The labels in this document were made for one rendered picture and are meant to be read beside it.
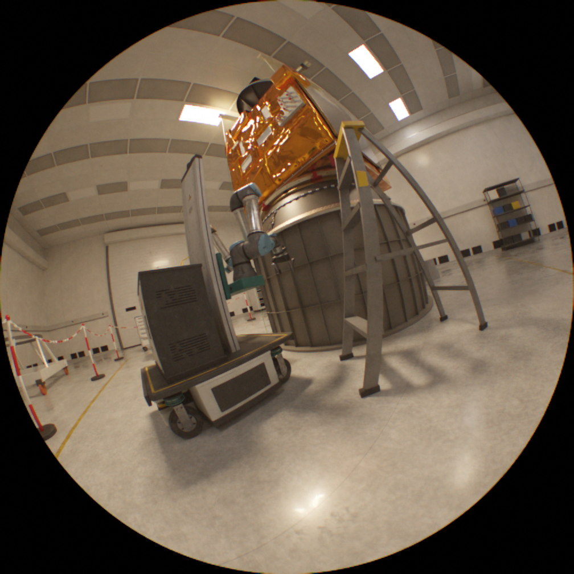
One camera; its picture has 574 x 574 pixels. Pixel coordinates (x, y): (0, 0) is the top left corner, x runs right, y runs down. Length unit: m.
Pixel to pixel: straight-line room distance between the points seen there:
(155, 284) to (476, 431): 1.36
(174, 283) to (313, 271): 1.13
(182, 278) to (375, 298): 0.90
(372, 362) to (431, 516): 0.69
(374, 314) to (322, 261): 0.87
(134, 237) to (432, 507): 9.86
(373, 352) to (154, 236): 9.52
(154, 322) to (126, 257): 8.61
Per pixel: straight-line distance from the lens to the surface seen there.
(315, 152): 2.06
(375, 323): 0.87
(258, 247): 1.05
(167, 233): 9.61
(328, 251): 1.60
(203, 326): 0.95
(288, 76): 3.08
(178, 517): 0.79
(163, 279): 0.93
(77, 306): 9.83
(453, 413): 0.83
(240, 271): 1.09
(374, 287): 0.86
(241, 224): 1.33
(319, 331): 1.70
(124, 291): 9.07
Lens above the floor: 0.58
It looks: 2 degrees up
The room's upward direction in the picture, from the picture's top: 15 degrees counter-clockwise
